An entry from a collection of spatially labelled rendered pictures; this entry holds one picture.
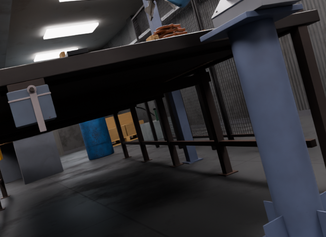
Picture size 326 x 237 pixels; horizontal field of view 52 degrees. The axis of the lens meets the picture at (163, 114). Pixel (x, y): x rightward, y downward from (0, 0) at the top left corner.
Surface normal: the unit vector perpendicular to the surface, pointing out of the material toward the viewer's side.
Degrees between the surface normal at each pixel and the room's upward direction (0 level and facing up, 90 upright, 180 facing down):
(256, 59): 90
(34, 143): 90
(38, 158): 90
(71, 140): 90
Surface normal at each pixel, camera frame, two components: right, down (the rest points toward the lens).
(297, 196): -0.21, 0.08
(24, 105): 0.36, -0.07
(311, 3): -0.85, 0.25
